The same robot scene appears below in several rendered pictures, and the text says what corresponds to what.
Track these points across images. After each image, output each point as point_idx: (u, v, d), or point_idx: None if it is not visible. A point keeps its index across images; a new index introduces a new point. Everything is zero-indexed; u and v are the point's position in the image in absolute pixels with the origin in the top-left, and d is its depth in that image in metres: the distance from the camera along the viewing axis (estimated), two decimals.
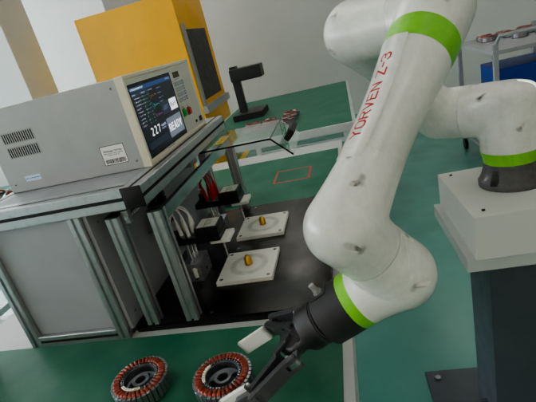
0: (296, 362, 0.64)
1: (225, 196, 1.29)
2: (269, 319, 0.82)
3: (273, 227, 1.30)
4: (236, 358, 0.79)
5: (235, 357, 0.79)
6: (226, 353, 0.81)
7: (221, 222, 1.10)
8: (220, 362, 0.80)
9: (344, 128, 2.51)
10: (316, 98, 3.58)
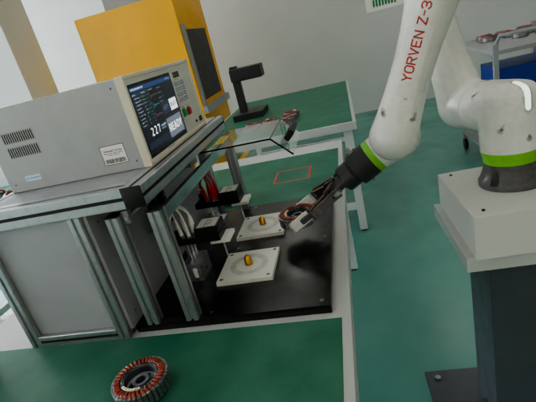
0: (337, 192, 1.09)
1: (225, 196, 1.29)
2: (313, 191, 1.26)
3: (273, 227, 1.30)
4: (304, 205, 1.23)
5: (304, 204, 1.23)
6: (297, 204, 1.24)
7: (221, 222, 1.10)
8: (293, 209, 1.23)
9: (344, 128, 2.51)
10: (316, 98, 3.58)
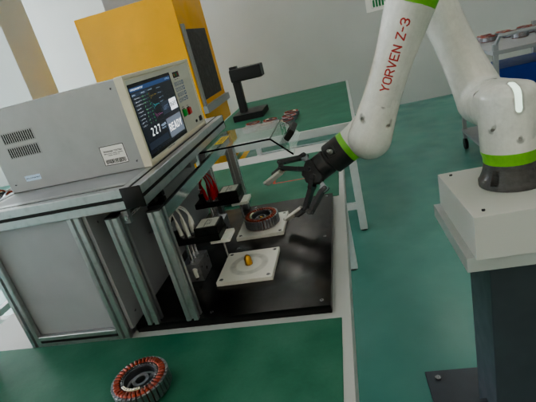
0: (327, 188, 1.22)
1: (225, 196, 1.29)
2: (277, 163, 1.31)
3: (273, 227, 1.30)
4: (268, 208, 1.36)
5: (267, 208, 1.36)
6: (262, 207, 1.38)
7: (221, 222, 1.10)
8: (258, 211, 1.36)
9: (344, 128, 2.51)
10: (316, 98, 3.58)
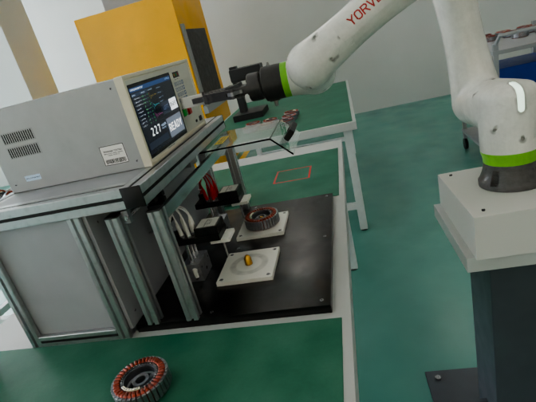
0: None
1: (225, 196, 1.29)
2: (204, 102, 1.15)
3: (273, 227, 1.30)
4: (268, 208, 1.36)
5: (267, 208, 1.36)
6: (262, 207, 1.38)
7: (221, 222, 1.10)
8: (258, 211, 1.36)
9: (344, 128, 2.51)
10: (316, 98, 3.58)
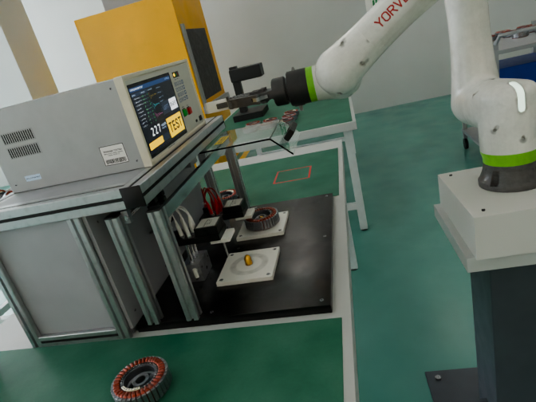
0: None
1: (229, 210, 1.31)
2: (229, 107, 1.15)
3: (273, 227, 1.30)
4: (268, 208, 1.36)
5: (267, 208, 1.36)
6: (262, 207, 1.38)
7: (221, 222, 1.10)
8: (258, 211, 1.36)
9: (344, 128, 2.51)
10: None
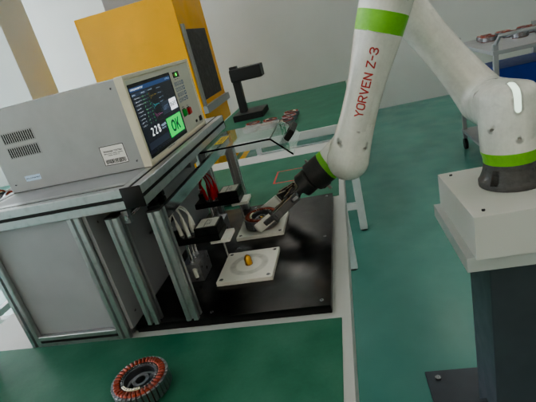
0: None
1: (225, 196, 1.29)
2: (275, 220, 1.23)
3: (273, 227, 1.30)
4: (268, 208, 1.36)
5: (267, 208, 1.36)
6: (262, 207, 1.38)
7: (221, 222, 1.10)
8: (258, 211, 1.36)
9: None
10: (316, 98, 3.58)
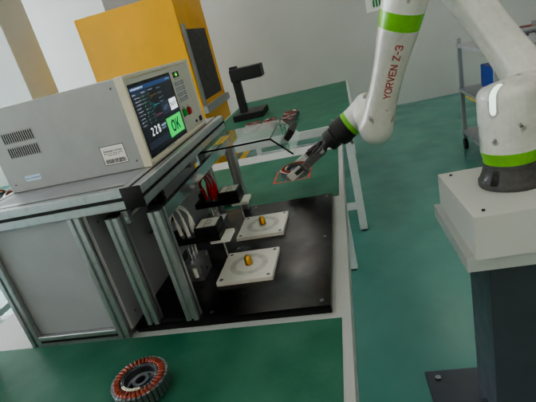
0: None
1: (225, 196, 1.29)
2: (304, 170, 1.49)
3: (273, 227, 1.30)
4: (300, 162, 1.61)
5: (300, 162, 1.61)
6: (295, 162, 1.63)
7: (221, 222, 1.10)
8: (292, 165, 1.61)
9: None
10: (316, 98, 3.58)
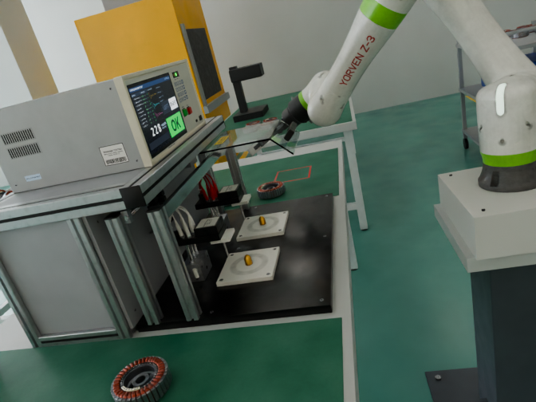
0: None
1: (225, 196, 1.29)
2: (261, 145, 1.49)
3: (273, 227, 1.30)
4: (277, 182, 1.68)
5: (277, 182, 1.68)
6: (273, 181, 1.70)
7: (221, 222, 1.10)
8: (270, 183, 1.69)
9: (344, 128, 2.51)
10: None
